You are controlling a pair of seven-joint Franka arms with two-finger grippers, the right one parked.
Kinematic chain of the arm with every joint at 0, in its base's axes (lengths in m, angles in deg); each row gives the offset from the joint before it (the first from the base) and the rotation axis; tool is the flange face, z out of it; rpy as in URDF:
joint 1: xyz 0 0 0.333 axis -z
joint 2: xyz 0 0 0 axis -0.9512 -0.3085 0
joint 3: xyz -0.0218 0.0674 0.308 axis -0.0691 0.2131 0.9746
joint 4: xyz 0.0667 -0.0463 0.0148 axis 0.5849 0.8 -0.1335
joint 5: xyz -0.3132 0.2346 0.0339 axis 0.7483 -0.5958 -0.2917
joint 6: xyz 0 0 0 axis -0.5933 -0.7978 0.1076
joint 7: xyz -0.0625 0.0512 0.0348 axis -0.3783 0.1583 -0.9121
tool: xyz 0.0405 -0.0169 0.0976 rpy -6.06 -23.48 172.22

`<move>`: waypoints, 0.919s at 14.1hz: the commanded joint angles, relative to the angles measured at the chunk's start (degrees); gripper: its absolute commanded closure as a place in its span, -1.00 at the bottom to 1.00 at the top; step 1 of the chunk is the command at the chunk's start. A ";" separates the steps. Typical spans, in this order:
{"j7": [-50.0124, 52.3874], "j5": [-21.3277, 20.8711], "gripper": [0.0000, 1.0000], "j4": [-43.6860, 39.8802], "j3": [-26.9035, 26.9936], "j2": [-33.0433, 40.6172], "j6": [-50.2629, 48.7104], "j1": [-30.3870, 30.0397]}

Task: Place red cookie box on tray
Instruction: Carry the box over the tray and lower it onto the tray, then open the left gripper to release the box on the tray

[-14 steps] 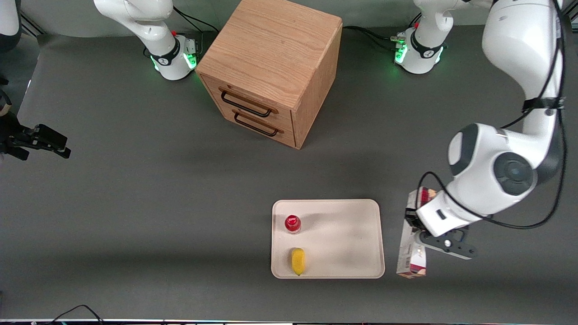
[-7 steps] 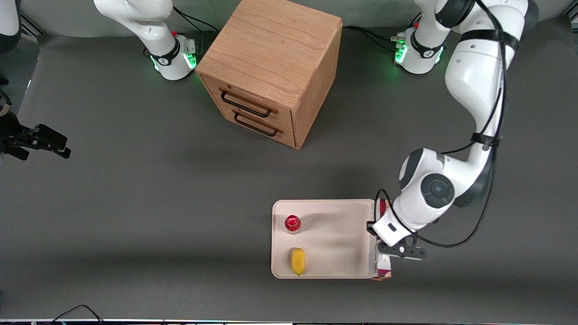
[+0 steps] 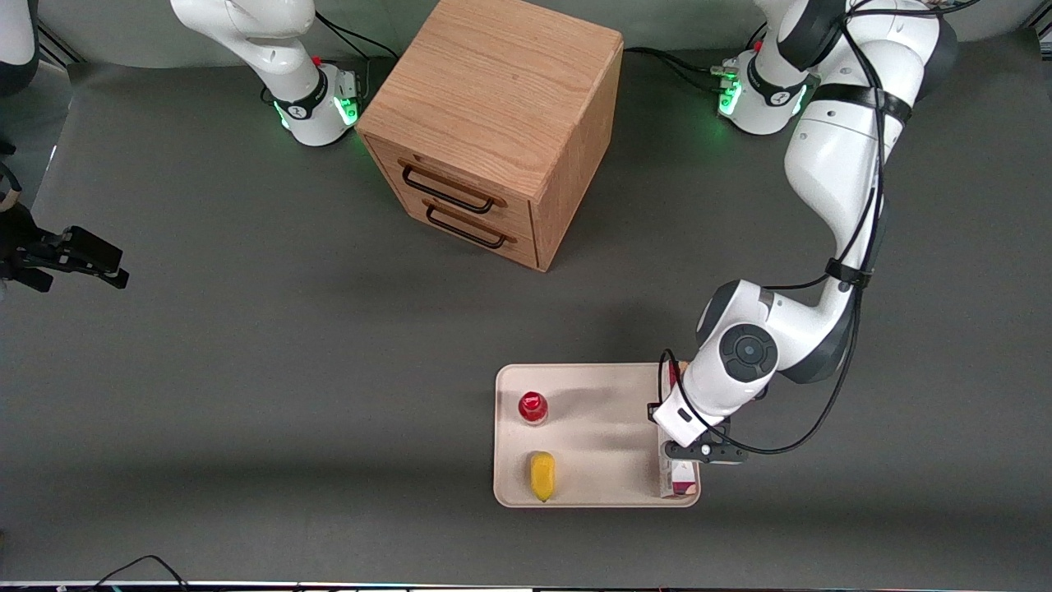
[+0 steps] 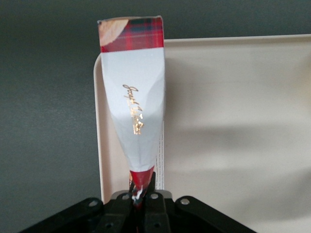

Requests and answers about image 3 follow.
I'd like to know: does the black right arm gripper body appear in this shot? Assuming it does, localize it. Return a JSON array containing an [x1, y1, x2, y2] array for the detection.
[[0, 201, 58, 268]]

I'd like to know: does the red plaid cookie box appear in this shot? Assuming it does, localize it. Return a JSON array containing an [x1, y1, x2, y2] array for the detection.
[[657, 360, 699, 499]]

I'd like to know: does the beige plastic tray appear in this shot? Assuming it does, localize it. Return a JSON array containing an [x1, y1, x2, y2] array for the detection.
[[493, 363, 702, 508]]

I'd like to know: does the yellow squeeze bottle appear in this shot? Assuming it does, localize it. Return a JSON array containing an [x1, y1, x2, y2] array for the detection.
[[528, 451, 557, 503]]

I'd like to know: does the wooden drawer front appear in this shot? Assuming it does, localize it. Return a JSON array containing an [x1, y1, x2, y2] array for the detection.
[[386, 187, 540, 272], [367, 138, 538, 241]]

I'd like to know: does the light wooden drawer cabinet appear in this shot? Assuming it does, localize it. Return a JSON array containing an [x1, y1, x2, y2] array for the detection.
[[355, 0, 624, 272]]

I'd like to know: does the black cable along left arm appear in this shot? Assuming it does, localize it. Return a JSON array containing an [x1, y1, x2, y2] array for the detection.
[[657, 0, 983, 456]]

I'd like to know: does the black metal drawer handle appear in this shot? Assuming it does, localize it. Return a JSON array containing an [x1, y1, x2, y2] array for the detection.
[[401, 164, 497, 215], [425, 206, 509, 251]]

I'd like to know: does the thin black cable loop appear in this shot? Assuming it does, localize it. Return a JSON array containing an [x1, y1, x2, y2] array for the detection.
[[95, 555, 190, 592]]

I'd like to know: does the black cable at right base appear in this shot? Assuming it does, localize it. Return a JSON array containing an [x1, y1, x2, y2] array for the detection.
[[315, 10, 400, 65]]

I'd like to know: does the black cable at base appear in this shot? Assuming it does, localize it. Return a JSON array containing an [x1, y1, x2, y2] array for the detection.
[[623, 45, 729, 93], [315, 10, 400, 65]]

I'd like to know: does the black cable at left base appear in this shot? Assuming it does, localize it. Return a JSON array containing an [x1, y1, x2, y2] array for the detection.
[[623, 45, 729, 93]]

